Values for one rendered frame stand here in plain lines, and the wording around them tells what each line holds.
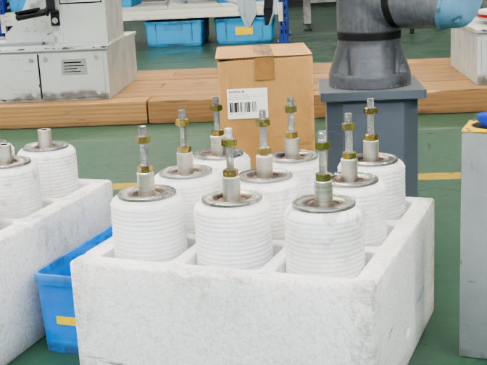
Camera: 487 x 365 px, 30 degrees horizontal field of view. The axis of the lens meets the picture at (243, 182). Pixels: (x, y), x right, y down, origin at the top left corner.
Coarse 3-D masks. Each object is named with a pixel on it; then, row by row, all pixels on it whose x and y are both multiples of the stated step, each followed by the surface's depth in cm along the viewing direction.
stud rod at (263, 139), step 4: (260, 112) 120; (264, 112) 120; (260, 116) 121; (264, 116) 121; (260, 128) 121; (264, 128) 121; (260, 132) 121; (264, 132) 121; (260, 136) 121; (264, 136) 121; (260, 140) 122; (264, 140) 121; (260, 144) 122; (264, 144) 122
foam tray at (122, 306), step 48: (192, 240) 122; (432, 240) 135; (96, 288) 114; (144, 288) 111; (192, 288) 109; (240, 288) 106; (288, 288) 104; (336, 288) 102; (384, 288) 106; (432, 288) 137; (96, 336) 116; (144, 336) 113; (192, 336) 110; (240, 336) 108; (288, 336) 105; (336, 336) 103; (384, 336) 107
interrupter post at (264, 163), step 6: (258, 156) 122; (264, 156) 121; (270, 156) 122; (258, 162) 122; (264, 162) 121; (270, 162) 122; (258, 168) 122; (264, 168) 122; (270, 168) 122; (258, 174) 122; (264, 174) 122; (270, 174) 122
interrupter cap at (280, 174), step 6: (276, 168) 126; (240, 174) 124; (246, 174) 124; (252, 174) 124; (276, 174) 124; (282, 174) 123; (288, 174) 123; (240, 180) 121; (246, 180) 120; (252, 180) 120; (258, 180) 119; (264, 180) 119; (270, 180) 119; (276, 180) 120; (282, 180) 120
